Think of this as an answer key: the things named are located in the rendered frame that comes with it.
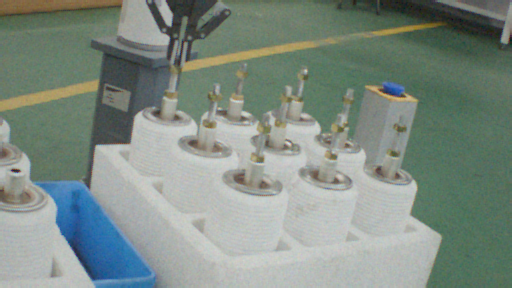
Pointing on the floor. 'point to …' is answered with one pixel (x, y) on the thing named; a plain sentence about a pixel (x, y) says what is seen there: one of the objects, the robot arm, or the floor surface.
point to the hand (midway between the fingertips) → (178, 52)
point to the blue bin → (97, 238)
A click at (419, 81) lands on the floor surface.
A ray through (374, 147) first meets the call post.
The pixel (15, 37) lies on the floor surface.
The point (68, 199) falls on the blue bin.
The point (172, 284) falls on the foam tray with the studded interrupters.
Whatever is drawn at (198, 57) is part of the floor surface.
